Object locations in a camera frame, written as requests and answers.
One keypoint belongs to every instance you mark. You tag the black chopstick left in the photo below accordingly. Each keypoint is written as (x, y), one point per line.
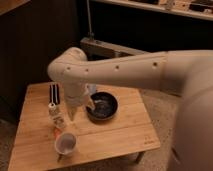
(50, 93)

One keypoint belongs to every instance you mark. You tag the white cup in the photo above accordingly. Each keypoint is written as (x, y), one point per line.
(65, 143)

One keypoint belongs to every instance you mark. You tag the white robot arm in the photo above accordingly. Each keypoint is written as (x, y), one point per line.
(188, 73)

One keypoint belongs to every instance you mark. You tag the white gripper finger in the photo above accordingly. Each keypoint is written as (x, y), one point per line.
(90, 104)
(72, 112)

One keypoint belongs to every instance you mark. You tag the metal pole stand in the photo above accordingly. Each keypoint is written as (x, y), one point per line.
(91, 34)

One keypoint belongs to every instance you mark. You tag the black bowl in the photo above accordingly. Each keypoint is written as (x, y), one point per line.
(106, 106)

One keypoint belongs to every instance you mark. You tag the white sauce bottle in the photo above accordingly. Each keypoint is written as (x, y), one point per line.
(56, 116)

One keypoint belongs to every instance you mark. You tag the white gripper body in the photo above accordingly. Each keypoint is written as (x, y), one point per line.
(76, 101)

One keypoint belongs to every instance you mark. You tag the wooden bench ledge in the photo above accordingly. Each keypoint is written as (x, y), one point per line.
(96, 49)

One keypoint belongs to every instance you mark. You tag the wooden table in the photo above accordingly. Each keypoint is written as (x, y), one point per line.
(130, 131)

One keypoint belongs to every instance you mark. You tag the background shelf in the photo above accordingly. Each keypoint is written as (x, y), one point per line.
(184, 8)

